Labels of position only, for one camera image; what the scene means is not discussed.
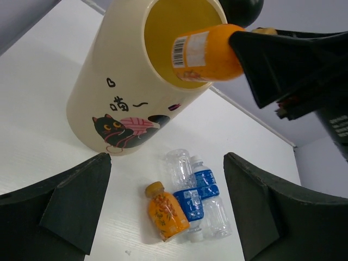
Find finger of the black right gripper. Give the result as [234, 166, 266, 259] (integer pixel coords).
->
[227, 30, 348, 109]

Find white-cap blue-label water bottle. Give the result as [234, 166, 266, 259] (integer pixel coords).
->
[172, 185, 205, 243]

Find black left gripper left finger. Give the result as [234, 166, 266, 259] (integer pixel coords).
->
[1, 153, 111, 260]

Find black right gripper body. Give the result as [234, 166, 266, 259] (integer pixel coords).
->
[255, 26, 348, 161]

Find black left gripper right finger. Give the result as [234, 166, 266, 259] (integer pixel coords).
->
[223, 153, 347, 260]

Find orange juice bottle lying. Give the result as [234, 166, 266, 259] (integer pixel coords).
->
[145, 182, 190, 242]

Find cream cat-print bin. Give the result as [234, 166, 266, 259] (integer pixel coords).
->
[66, 0, 266, 156]

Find clear blue-label bottle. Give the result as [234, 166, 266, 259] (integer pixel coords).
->
[165, 148, 233, 240]

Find orange juice bottle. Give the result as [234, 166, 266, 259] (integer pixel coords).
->
[145, 182, 190, 242]
[171, 24, 246, 82]

